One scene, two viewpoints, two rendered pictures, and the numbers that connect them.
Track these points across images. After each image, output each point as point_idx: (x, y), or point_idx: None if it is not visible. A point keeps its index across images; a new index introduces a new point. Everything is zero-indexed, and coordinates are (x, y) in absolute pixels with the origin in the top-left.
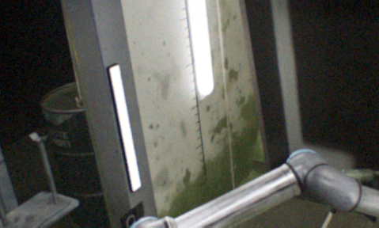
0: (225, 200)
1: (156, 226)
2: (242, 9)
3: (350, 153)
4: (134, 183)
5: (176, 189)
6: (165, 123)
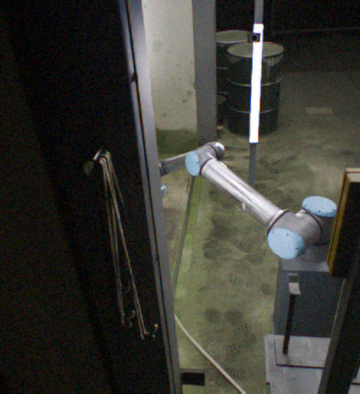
0: (249, 187)
1: (290, 217)
2: None
3: None
4: None
5: (93, 380)
6: (75, 314)
